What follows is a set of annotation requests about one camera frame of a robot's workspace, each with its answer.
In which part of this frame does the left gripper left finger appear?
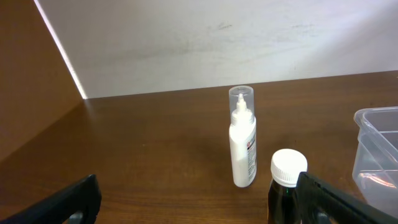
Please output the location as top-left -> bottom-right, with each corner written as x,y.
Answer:
1,174 -> 102,223

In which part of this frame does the dark bottle white cap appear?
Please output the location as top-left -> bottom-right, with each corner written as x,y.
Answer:
267,149 -> 308,224

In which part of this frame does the white squeeze bottle clear cap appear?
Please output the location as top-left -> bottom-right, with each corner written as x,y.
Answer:
229,85 -> 257,188

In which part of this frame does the clear plastic container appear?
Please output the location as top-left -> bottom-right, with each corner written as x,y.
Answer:
352,106 -> 397,217

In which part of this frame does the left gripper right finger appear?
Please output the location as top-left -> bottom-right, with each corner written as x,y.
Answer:
296,172 -> 397,224

